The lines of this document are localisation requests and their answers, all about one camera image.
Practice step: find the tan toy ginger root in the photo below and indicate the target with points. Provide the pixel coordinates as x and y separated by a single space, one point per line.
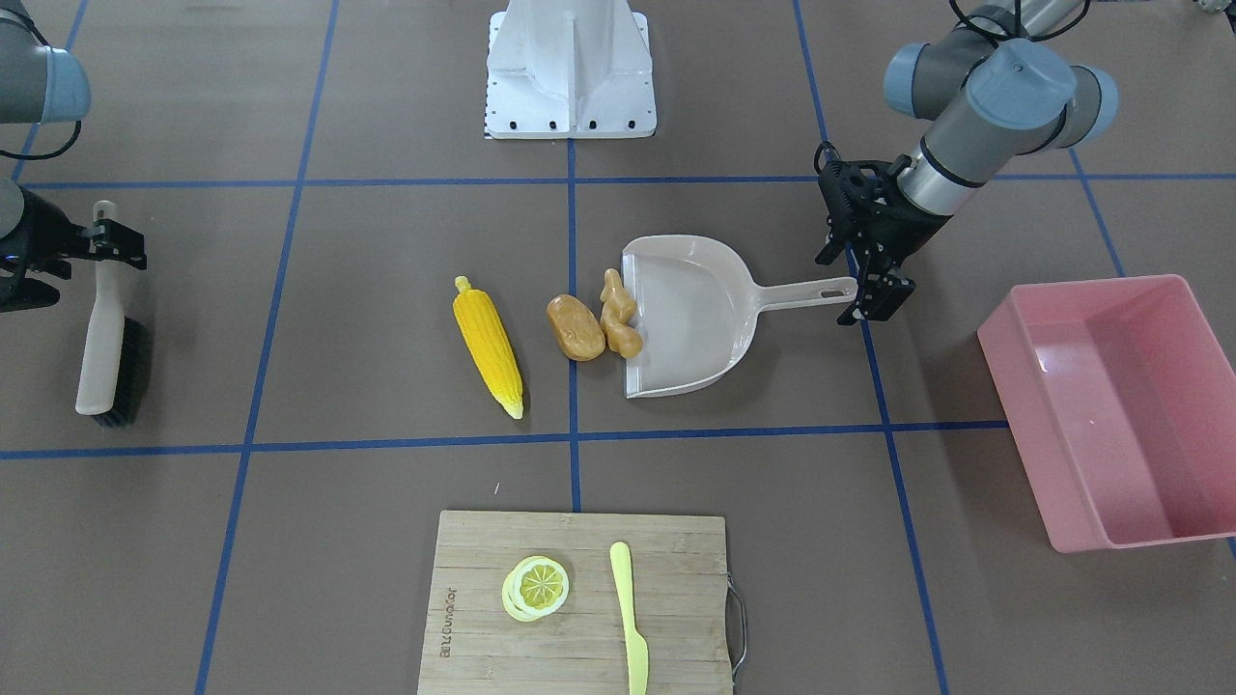
618 308

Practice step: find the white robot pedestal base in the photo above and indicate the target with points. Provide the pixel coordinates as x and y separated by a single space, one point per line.
569 69

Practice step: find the beige hand brush black bristles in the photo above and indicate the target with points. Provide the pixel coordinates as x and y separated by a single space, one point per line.
115 355

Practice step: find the brown toy potato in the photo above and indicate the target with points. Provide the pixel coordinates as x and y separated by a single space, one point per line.
575 328

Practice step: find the yellow toy lemon slices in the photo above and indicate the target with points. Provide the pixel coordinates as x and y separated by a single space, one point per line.
534 588

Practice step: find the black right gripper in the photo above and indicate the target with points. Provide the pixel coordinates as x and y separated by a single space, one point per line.
37 235

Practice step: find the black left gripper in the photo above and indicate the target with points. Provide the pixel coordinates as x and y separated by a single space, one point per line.
910 225

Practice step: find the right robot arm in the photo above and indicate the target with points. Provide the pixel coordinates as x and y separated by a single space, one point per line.
43 84

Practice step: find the pink plastic bin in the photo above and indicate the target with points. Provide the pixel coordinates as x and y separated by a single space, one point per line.
1122 406

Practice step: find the beige plastic dustpan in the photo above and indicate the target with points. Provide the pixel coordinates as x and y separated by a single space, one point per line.
697 310

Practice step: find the yellow plastic toy knife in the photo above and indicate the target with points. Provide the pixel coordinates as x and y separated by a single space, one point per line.
635 645

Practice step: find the yellow toy corn cob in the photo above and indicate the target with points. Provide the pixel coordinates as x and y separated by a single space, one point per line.
489 346

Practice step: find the bamboo cutting board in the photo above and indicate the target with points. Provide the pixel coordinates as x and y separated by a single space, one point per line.
680 595

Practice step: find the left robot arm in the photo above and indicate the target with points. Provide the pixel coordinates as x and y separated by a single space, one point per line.
991 89

